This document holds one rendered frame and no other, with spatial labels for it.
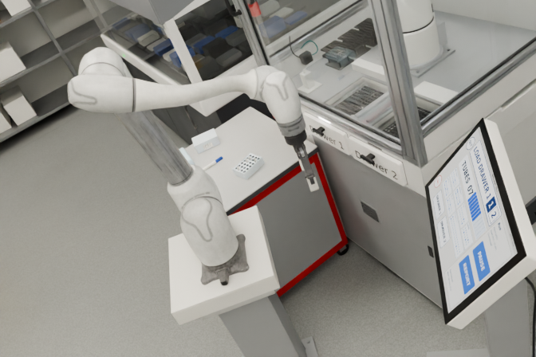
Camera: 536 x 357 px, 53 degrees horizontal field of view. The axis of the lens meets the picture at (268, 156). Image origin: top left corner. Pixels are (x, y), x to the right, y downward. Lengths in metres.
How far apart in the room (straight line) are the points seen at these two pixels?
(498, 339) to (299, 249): 1.14
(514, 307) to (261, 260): 0.83
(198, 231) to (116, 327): 1.57
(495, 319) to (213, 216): 0.94
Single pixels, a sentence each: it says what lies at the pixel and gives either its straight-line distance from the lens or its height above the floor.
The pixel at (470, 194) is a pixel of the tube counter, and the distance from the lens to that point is 1.58.
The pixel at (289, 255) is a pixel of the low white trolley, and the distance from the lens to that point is 2.69.
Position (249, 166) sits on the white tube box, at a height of 0.79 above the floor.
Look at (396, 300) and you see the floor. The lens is 2.75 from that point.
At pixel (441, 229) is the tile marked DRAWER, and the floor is 1.00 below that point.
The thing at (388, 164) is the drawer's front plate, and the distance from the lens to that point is 2.04.
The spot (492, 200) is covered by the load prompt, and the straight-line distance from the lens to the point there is 1.48.
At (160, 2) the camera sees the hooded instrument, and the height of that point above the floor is 1.46.
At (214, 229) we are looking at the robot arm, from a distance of 1.83.
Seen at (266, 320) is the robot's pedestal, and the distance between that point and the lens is 2.15.
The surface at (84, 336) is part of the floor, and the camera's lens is 3.40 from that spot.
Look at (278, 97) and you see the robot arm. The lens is 1.68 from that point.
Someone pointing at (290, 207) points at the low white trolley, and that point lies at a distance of 2.53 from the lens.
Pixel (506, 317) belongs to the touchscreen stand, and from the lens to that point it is 1.81.
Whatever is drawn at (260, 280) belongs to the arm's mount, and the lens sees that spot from 1.90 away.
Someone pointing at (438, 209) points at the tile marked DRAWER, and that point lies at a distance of 1.70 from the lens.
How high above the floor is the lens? 2.21
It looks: 35 degrees down
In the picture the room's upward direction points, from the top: 23 degrees counter-clockwise
